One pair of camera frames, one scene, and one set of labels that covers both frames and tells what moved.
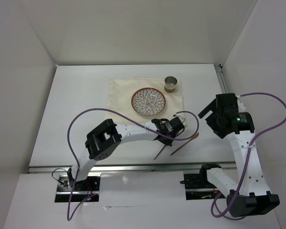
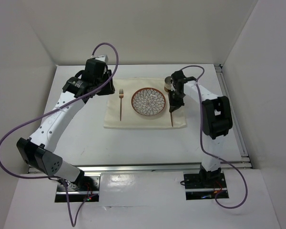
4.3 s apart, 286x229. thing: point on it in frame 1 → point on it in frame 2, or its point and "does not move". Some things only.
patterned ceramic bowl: [148, 101] does not move
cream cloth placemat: [121, 91] does not move
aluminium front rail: [127, 167] does not move
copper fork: [160, 151] → [121, 95]
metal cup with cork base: [170, 82] does not move
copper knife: [185, 144] → [171, 119]
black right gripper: [219, 130] → [172, 103]
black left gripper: [166, 142] → [109, 89]
